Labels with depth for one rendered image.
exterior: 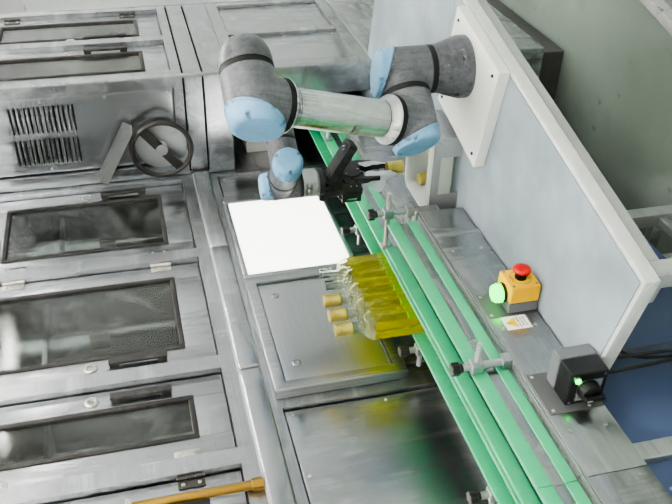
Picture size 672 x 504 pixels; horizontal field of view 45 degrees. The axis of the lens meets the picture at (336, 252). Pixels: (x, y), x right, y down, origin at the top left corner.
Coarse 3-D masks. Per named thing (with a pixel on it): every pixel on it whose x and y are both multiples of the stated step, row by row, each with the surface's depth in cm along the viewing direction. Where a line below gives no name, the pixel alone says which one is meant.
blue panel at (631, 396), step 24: (648, 312) 186; (648, 336) 179; (624, 360) 172; (648, 360) 173; (624, 384) 166; (648, 384) 167; (624, 408) 161; (648, 408) 161; (624, 432) 156; (648, 432) 156
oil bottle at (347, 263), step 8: (360, 256) 220; (368, 256) 220; (376, 256) 220; (384, 256) 220; (344, 264) 217; (352, 264) 217; (360, 264) 217; (368, 264) 217; (376, 264) 217; (344, 272) 216
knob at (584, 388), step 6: (582, 384) 155; (588, 384) 155; (594, 384) 155; (582, 390) 155; (588, 390) 154; (594, 390) 154; (600, 390) 155; (582, 396) 155; (588, 396) 154; (594, 396) 154; (600, 396) 154; (588, 402) 154
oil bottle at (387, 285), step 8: (376, 280) 211; (384, 280) 211; (392, 280) 211; (352, 288) 208; (360, 288) 208; (368, 288) 208; (376, 288) 208; (384, 288) 208; (392, 288) 208; (400, 288) 208; (352, 296) 207; (360, 296) 206; (352, 304) 208
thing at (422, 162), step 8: (424, 152) 230; (432, 152) 211; (408, 160) 230; (416, 160) 231; (424, 160) 231; (432, 160) 213; (408, 168) 232; (416, 168) 232; (424, 168) 233; (408, 176) 233; (408, 184) 232; (416, 184) 232; (424, 184) 232; (416, 192) 229; (424, 192) 228; (416, 200) 226; (424, 200) 220
